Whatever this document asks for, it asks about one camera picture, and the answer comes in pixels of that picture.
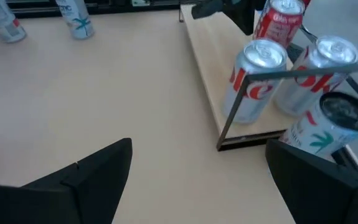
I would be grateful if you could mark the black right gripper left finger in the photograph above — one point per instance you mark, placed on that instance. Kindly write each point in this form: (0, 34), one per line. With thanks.
(73, 193)

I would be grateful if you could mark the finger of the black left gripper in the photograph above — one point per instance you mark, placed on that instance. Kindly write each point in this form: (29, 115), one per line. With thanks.
(245, 12)
(206, 8)

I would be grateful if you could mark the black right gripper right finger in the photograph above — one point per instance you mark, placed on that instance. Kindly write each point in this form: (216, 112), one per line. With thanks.
(322, 193)

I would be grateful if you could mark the red Coca-Cola can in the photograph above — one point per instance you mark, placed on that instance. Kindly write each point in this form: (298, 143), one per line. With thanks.
(275, 25)

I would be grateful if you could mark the Celsius Peach Vibe can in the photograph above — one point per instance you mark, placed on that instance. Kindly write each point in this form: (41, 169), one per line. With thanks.
(318, 133)

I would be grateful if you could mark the Celsius Arctic Vibe can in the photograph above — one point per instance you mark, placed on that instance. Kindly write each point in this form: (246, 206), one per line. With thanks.
(79, 25)

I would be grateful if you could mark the silver red-print tall can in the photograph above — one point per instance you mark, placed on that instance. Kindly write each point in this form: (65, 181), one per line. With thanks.
(4, 25)

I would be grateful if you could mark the black-framed wooden shelf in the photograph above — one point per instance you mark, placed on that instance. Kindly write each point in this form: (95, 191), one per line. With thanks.
(210, 46)

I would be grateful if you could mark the silver Diet Coke can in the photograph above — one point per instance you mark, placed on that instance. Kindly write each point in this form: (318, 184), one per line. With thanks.
(259, 56)
(337, 49)

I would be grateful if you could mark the silver metal bracket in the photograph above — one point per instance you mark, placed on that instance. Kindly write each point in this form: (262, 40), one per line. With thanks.
(140, 2)

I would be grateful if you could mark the black table edge rail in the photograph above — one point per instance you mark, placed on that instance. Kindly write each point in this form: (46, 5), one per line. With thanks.
(110, 7)

